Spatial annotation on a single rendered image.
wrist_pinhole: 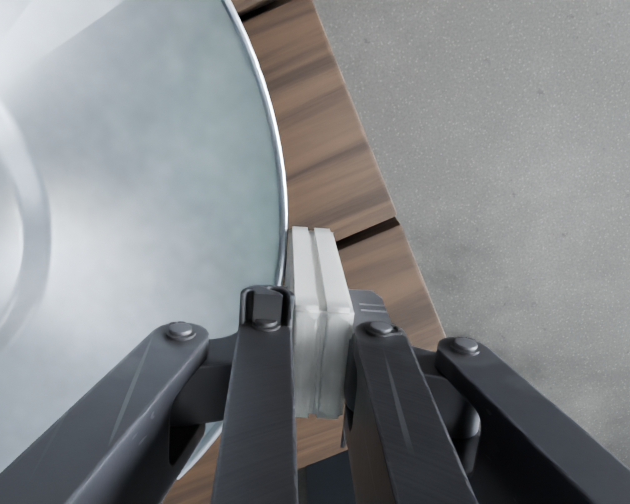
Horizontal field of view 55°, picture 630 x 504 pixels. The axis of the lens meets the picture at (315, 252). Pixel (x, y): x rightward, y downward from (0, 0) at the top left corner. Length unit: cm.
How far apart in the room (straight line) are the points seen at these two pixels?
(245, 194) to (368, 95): 40
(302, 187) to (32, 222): 10
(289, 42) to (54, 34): 8
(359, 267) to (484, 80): 39
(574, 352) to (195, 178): 58
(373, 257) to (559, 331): 48
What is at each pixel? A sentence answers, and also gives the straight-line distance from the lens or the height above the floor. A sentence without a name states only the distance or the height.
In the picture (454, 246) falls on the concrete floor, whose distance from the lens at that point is 64.
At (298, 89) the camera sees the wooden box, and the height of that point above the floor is 35.
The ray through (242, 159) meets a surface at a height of 39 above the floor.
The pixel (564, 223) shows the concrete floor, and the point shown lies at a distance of 67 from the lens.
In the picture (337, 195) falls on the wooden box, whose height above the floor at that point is 35.
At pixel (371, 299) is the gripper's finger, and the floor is 43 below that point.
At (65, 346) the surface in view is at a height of 39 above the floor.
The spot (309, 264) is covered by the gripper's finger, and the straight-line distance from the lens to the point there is 17.
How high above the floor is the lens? 59
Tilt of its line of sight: 72 degrees down
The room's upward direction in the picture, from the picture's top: 171 degrees clockwise
